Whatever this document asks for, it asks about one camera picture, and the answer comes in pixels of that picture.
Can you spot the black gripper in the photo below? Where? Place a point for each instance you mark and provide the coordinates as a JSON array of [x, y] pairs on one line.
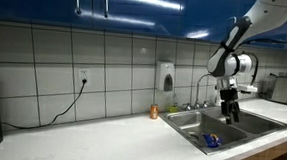
[[228, 95]]

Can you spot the blue Doritos chip bag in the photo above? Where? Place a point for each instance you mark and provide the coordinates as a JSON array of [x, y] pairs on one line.
[[211, 140]]

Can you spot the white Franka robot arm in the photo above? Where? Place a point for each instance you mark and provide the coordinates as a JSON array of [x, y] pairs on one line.
[[271, 11]]

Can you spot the stainless steel double sink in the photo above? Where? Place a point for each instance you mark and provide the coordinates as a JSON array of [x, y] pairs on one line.
[[197, 126]]

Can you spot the chrome gooseneck faucet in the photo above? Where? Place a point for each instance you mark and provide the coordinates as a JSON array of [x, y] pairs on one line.
[[199, 90]]

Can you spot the wooden base cabinet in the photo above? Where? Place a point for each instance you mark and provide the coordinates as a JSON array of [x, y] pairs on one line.
[[265, 156]]

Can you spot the stainless steel countertop appliance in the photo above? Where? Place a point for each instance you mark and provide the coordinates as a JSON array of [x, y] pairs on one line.
[[284, 90]]

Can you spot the yellow-green dish soap bottle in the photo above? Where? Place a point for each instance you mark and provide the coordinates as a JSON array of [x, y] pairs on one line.
[[173, 108]]

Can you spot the small orange bottle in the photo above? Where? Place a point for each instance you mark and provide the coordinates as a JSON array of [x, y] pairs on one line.
[[154, 111]]

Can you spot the blue glossy cabinet door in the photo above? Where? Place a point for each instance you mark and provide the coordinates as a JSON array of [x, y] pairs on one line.
[[34, 0], [137, 13], [204, 13]]

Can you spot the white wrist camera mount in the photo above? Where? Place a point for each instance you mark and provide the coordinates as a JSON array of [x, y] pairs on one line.
[[248, 88]]

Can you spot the white wall soap dispenser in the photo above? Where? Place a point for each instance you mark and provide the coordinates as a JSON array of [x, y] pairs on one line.
[[165, 74]]

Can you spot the white wall power outlet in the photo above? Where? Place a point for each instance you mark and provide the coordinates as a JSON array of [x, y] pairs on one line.
[[84, 76]]

